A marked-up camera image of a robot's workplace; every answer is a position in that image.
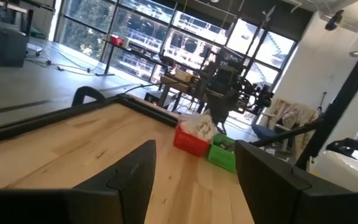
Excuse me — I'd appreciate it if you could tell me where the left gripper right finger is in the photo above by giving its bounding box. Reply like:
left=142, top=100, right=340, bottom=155
left=234, top=139, right=358, bottom=224

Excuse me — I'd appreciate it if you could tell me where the red box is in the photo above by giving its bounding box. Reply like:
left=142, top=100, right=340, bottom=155
left=109, top=34, right=125, bottom=48

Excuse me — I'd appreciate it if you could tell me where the black wall camera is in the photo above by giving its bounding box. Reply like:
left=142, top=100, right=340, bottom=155
left=324, top=9, right=345, bottom=32

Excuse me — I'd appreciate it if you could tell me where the red plastic basket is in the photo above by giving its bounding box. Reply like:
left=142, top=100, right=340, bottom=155
left=173, top=124, right=211, bottom=158

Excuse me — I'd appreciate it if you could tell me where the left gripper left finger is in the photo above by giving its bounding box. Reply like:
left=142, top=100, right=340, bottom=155
left=0, top=139, right=157, bottom=224

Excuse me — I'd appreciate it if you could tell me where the white cotton assortment clear bag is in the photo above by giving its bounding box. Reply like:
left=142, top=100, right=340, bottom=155
left=180, top=112, right=219, bottom=143

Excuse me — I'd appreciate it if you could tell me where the black leg side table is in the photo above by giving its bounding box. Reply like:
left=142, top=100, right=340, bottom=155
left=94, top=39, right=167, bottom=77

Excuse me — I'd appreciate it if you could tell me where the black aluminium table frame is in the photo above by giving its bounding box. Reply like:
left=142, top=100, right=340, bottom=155
left=0, top=86, right=180, bottom=147

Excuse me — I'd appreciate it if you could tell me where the large grid window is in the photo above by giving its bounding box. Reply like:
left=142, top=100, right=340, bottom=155
left=54, top=0, right=298, bottom=94

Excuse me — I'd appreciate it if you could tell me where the black computer tower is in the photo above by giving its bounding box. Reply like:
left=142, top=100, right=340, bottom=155
left=0, top=17, right=28, bottom=68

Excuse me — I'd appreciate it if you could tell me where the chair with beige cloth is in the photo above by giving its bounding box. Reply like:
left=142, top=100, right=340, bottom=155
left=252, top=98, right=320, bottom=154

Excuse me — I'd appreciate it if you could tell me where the dark glossy curved object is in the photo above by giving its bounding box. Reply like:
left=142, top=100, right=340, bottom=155
left=326, top=138, right=358, bottom=170

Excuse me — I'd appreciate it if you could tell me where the cluttered wooden workbench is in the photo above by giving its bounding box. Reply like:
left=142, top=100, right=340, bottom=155
left=144, top=68, right=204, bottom=113

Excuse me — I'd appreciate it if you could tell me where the black slanted frame post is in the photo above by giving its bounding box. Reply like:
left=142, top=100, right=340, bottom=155
left=249, top=30, right=358, bottom=171

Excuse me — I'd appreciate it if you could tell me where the green plastic basket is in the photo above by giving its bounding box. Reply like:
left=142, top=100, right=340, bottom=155
left=207, top=133, right=237, bottom=174

